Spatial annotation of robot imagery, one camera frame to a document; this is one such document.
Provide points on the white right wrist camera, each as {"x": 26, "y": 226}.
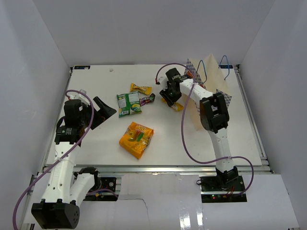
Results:
{"x": 162, "y": 82}

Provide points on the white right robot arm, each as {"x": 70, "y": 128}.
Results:
{"x": 214, "y": 119}

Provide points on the yellow snack bar wrapper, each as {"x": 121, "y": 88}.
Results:
{"x": 176, "y": 106}

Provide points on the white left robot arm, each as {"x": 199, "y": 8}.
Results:
{"x": 59, "y": 207}

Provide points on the green snack bag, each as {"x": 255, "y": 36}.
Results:
{"x": 129, "y": 104}

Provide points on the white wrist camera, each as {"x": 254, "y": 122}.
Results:
{"x": 162, "y": 82}
{"x": 75, "y": 95}

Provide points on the yellow candy packet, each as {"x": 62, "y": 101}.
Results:
{"x": 141, "y": 89}

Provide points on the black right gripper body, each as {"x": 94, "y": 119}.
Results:
{"x": 174, "y": 96}

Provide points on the checkered paper bag blue handles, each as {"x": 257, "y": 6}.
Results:
{"x": 209, "y": 75}

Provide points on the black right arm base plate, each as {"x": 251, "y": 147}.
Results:
{"x": 213, "y": 191}

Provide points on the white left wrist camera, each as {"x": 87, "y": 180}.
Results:
{"x": 75, "y": 95}

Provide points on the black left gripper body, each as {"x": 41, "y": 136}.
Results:
{"x": 86, "y": 119}

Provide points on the orange gummy candy bag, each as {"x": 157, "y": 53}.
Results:
{"x": 136, "y": 139}

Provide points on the dark purple candy packet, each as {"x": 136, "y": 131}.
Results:
{"x": 147, "y": 99}

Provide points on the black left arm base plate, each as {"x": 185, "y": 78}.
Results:
{"x": 103, "y": 191}

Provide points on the black XDOF label plate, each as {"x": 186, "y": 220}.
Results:
{"x": 82, "y": 67}

